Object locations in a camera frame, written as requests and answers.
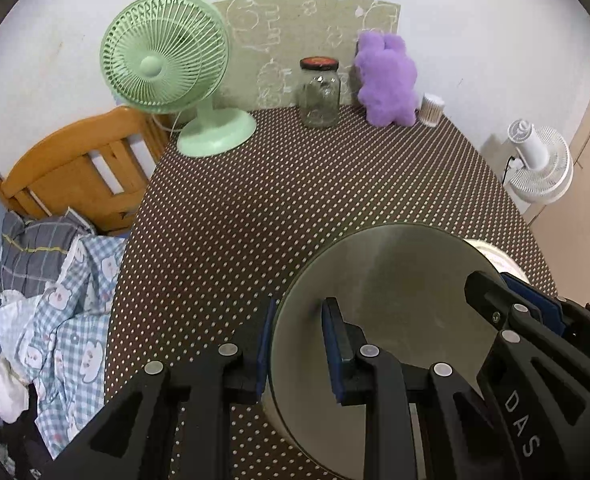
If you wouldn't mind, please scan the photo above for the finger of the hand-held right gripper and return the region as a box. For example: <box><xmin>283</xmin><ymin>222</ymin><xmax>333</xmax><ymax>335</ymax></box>
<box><xmin>465</xmin><ymin>270</ymin><xmax>541</xmax><ymax>336</ymax></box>
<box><xmin>500</xmin><ymin>272</ymin><xmax>590</xmax><ymax>361</ymax></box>

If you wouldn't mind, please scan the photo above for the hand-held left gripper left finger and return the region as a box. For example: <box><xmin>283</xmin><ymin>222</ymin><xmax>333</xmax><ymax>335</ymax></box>
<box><xmin>50</xmin><ymin>296</ymin><xmax>278</xmax><ymax>480</ymax></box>

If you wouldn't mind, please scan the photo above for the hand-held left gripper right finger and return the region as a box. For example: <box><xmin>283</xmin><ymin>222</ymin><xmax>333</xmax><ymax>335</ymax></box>
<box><xmin>321</xmin><ymin>297</ymin><xmax>521</xmax><ymax>480</ymax></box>

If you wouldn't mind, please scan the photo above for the yellow floral plate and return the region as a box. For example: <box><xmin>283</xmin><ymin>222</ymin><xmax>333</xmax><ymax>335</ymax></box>
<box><xmin>462</xmin><ymin>238</ymin><xmax>530</xmax><ymax>281</ymax></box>

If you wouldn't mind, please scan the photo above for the floral ceramic bowl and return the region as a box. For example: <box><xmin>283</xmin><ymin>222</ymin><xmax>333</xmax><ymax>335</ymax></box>
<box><xmin>267</xmin><ymin>223</ymin><xmax>503</xmax><ymax>480</ymax></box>

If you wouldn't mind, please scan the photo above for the white desk fan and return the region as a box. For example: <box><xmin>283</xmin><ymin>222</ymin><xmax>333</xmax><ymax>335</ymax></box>
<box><xmin>505</xmin><ymin>119</ymin><xmax>574</xmax><ymax>205</ymax></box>

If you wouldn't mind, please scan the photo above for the brown dotted tablecloth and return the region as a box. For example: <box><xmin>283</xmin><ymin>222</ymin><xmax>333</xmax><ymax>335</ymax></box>
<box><xmin>104</xmin><ymin>105</ymin><xmax>558</xmax><ymax>480</ymax></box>

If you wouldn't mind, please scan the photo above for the blue checked blanket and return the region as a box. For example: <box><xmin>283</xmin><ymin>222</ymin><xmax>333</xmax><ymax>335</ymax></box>
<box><xmin>0</xmin><ymin>232</ymin><xmax>128</xmax><ymax>458</ymax></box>

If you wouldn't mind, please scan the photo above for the cotton swab container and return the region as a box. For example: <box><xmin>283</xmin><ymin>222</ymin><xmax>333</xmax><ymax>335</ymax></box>
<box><xmin>420</xmin><ymin>92</ymin><xmax>446</xmax><ymax>127</ymax></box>

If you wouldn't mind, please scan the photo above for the purple plush toy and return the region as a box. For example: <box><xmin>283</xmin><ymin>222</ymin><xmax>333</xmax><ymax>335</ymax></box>
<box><xmin>351</xmin><ymin>30</ymin><xmax>421</xmax><ymax>127</ymax></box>

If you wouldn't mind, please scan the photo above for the dark cloth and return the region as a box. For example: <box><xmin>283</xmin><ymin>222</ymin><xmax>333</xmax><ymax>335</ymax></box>
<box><xmin>0</xmin><ymin>390</ymin><xmax>58</xmax><ymax>480</ymax></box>

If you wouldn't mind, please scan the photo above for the grey plaid bedding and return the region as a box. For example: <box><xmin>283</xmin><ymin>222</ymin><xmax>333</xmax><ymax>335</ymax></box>
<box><xmin>0</xmin><ymin>208</ymin><xmax>96</xmax><ymax>306</ymax></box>

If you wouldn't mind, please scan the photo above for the glass jar with lid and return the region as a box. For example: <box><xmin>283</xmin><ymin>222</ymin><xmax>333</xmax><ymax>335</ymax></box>
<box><xmin>299</xmin><ymin>56</ymin><xmax>342</xmax><ymax>128</ymax></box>

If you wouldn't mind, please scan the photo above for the white crumpled cloth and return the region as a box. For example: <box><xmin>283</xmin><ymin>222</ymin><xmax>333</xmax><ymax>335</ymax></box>
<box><xmin>0</xmin><ymin>355</ymin><xmax>30</xmax><ymax>423</ymax></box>

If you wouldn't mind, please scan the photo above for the wooden headboard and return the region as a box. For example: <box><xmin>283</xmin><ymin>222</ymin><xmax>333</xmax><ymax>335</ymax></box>
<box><xmin>0</xmin><ymin>106</ymin><xmax>171</xmax><ymax>236</ymax></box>

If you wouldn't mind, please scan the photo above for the green desk fan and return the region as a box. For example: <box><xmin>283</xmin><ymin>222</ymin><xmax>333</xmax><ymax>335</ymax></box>
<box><xmin>100</xmin><ymin>0</ymin><xmax>257</xmax><ymax>157</ymax></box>

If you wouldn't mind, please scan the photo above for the green wall paper sheet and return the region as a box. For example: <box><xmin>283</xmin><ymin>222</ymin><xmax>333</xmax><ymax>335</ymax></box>
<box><xmin>210</xmin><ymin>0</ymin><xmax>402</xmax><ymax>111</ymax></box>

